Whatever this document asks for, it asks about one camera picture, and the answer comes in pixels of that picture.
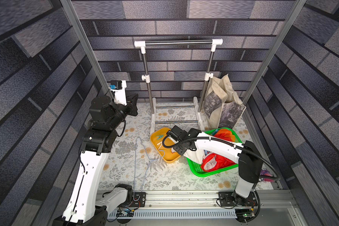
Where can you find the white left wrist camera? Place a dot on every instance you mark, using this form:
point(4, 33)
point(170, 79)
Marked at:
point(118, 87)

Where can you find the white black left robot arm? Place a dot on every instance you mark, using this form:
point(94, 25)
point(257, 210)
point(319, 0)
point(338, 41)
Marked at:
point(83, 209)

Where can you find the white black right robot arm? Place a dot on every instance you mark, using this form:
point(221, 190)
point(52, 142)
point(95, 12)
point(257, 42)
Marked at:
point(245, 155)

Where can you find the purple plastic packet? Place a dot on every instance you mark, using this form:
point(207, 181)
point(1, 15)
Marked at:
point(266, 176)

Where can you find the yellow plastic tray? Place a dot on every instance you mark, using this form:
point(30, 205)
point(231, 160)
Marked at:
point(167, 154)

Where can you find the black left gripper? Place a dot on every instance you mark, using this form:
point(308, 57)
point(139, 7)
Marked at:
point(131, 105)

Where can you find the metal clothes rack white joints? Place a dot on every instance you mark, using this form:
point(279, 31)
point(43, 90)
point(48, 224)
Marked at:
point(197, 104)

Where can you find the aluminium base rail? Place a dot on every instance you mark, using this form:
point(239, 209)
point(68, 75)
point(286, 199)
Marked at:
point(264, 207)

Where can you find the colourful orange white kids jacket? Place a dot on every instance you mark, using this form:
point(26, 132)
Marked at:
point(209, 161)

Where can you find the green plastic basket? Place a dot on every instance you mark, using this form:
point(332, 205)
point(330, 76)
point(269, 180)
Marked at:
point(195, 168)

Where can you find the beige printed paper bag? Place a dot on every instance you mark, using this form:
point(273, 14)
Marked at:
point(222, 105)

